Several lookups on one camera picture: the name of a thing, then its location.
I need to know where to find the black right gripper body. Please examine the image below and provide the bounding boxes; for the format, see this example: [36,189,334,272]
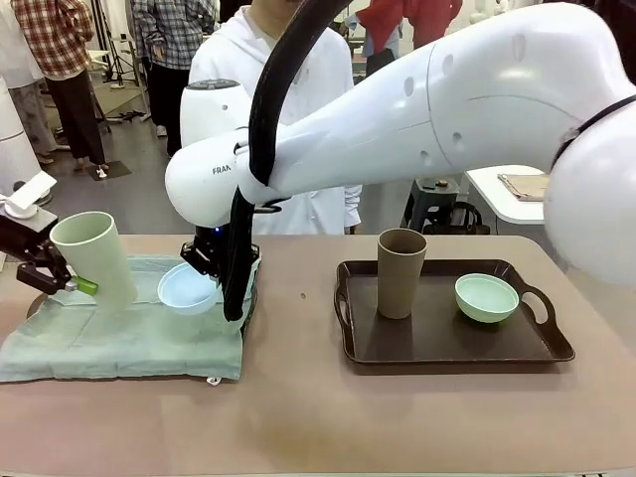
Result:
[179,226,235,279]

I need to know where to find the green cloth mat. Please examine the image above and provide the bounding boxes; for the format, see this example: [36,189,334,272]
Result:
[0,253,263,385]

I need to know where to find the person in white coat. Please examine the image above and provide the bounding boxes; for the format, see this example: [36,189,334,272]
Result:
[188,0,364,237]

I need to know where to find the brown tall cup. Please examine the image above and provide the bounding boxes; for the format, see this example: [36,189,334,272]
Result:
[376,228,428,320]

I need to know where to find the person in blue plaid shirt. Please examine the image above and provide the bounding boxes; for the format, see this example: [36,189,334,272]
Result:
[129,0,220,138]

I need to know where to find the dark brown serving tray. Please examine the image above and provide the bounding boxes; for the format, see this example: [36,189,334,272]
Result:
[333,257,576,376]
[25,245,263,344]

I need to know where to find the light blue bowl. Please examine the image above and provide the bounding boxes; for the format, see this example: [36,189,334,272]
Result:
[156,261,223,317]

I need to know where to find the person white shirt grey trousers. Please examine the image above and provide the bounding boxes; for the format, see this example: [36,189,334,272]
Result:
[0,0,57,165]

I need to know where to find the grey stool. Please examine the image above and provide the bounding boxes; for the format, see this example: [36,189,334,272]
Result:
[402,175,468,234]

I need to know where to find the beige cloth mat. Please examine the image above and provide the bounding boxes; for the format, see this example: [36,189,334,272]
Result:
[498,172,552,202]

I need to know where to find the person in red top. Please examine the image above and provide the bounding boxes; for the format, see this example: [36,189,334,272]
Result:
[355,0,464,59]

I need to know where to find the white round machine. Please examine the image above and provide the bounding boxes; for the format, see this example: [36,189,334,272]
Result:
[0,74,42,205]

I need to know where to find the person in red plaid shirt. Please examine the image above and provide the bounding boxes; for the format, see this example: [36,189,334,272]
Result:
[9,0,109,173]

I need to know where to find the black bag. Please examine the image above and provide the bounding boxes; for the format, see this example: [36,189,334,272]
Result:
[424,201,492,236]

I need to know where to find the black floor mat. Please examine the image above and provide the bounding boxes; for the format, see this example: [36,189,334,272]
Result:
[86,159,133,180]

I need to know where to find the pale green tall cup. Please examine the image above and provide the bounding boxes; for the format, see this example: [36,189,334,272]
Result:
[49,211,139,307]

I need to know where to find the black braided cable sleeve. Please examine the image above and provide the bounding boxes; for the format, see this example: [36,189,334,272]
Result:
[222,0,352,324]

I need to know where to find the pale green bowl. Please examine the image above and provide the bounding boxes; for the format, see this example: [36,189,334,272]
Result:
[454,272,522,325]

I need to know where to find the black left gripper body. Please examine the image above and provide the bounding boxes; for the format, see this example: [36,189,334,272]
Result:
[0,208,60,267]

